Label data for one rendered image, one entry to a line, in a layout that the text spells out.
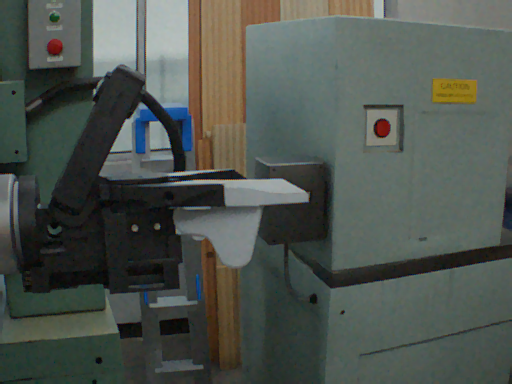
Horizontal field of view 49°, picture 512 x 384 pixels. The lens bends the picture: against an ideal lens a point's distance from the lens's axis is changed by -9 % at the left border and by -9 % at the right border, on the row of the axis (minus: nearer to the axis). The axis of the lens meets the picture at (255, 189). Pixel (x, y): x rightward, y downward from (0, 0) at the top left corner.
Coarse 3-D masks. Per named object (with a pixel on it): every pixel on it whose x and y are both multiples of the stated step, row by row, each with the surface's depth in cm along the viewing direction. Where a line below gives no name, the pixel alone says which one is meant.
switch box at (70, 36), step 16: (32, 0) 101; (48, 0) 102; (64, 0) 103; (80, 0) 105; (32, 16) 102; (64, 16) 104; (32, 32) 103; (48, 32) 104; (64, 32) 105; (32, 48) 103; (64, 48) 106; (80, 48) 107; (32, 64) 104; (48, 64) 105; (64, 64) 106; (80, 64) 108
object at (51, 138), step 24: (0, 0) 105; (24, 0) 106; (0, 24) 106; (24, 24) 107; (0, 48) 107; (24, 48) 108; (24, 72) 109; (48, 72) 111; (72, 72) 113; (72, 96) 114; (48, 120) 113; (72, 120) 115; (48, 144) 114; (72, 144) 116; (0, 168) 112; (24, 168) 113; (48, 168) 115; (48, 192) 116; (72, 288) 122; (96, 288) 124; (24, 312) 119; (48, 312) 121; (72, 312) 123
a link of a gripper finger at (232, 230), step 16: (224, 192) 40; (240, 192) 40; (256, 192) 40; (272, 192) 40; (288, 192) 40; (304, 192) 41; (176, 208) 42; (224, 208) 41; (240, 208) 41; (256, 208) 40; (176, 224) 42; (192, 224) 42; (208, 224) 42; (224, 224) 41; (240, 224) 41; (256, 224) 41; (224, 240) 41; (240, 240) 41; (224, 256) 42; (240, 256) 41
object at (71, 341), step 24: (0, 288) 135; (0, 312) 122; (96, 312) 125; (0, 336) 111; (24, 336) 111; (48, 336) 112; (72, 336) 113; (96, 336) 115; (0, 360) 109; (24, 360) 110; (48, 360) 112; (72, 360) 114; (96, 360) 115; (120, 360) 117
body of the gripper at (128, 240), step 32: (32, 192) 40; (96, 192) 43; (32, 224) 40; (64, 224) 42; (96, 224) 43; (128, 224) 42; (160, 224) 43; (32, 256) 40; (64, 256) 42; (96, 256) 43; (128, 256) 42; (160, 256) 43; (32, 288) 42; (128, 288) 42; (160, 288) 43
